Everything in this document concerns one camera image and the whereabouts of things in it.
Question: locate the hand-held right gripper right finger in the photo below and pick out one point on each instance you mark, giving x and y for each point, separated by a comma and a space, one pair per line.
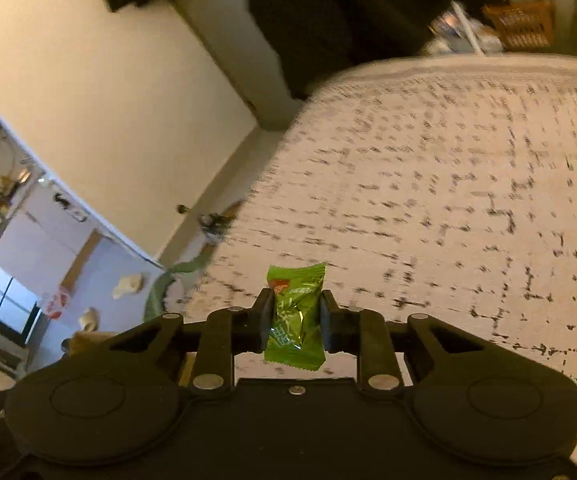
329, 322

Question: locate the dark coat pile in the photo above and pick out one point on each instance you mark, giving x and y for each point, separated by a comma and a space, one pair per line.
343, 20

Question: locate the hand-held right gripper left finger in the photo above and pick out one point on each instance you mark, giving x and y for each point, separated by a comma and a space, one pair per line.
263, 322

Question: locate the grey sneaker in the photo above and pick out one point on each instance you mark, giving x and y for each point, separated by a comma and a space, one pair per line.
216, 224

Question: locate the cardboard box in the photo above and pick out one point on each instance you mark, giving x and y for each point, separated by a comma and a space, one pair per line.
86, 342

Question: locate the white slipper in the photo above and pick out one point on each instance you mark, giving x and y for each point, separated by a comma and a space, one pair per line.
128, 285

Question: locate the orange basket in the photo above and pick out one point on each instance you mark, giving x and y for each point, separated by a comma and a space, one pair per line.
518, 25

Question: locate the door stop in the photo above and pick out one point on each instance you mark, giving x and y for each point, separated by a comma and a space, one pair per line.
182, 208

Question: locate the green snack packet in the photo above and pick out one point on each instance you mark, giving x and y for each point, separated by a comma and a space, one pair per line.
291, 310

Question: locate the grey door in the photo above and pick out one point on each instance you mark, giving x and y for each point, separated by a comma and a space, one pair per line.
228, 50

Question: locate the green mat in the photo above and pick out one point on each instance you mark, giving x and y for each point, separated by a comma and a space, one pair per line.
168, 282

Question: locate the white kitchen cabinet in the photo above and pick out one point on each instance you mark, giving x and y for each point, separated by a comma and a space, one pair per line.
43, 240

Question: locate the beige slipper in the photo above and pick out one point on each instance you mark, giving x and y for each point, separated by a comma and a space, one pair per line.
88, 319

